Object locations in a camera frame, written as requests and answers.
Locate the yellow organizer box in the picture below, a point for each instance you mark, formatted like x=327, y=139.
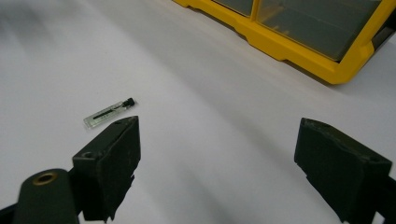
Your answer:
x=280, y=43

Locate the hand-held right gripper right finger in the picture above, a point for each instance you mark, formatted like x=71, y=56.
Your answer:
x=339, y=168

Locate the small clear vial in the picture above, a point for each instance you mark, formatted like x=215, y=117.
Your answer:
x=107, y=113

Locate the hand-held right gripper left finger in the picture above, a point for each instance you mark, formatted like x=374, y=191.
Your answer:
x=109, y=161

